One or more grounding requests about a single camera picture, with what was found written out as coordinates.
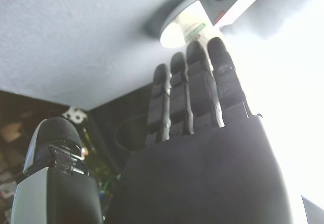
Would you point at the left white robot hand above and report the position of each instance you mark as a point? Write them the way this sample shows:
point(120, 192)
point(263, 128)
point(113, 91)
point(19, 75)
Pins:
point(197, 178)

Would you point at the white lidded paper cup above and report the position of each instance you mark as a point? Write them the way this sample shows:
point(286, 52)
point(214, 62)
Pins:
point(192, 29)

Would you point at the small grey box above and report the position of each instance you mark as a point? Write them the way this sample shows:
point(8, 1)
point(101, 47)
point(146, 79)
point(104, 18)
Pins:
point(205, 3)

